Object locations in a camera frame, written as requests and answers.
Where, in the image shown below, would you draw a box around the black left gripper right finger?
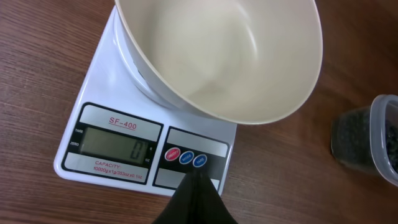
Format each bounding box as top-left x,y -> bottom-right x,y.
195,172 -> 237,224

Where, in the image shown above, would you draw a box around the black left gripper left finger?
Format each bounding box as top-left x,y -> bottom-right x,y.
153,172 -> 196,224

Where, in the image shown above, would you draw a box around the white digital kitchen scale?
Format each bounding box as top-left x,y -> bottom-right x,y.
53,10 -> 236,196

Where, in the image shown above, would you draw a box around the white bowl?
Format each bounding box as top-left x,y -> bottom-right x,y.
115,0 -> 323,124

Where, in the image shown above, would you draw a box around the black beans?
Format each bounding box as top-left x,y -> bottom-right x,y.
331,105 -> 397,175

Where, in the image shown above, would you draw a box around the clear plastic container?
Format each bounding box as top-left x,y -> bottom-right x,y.
330,95 -> 397,185

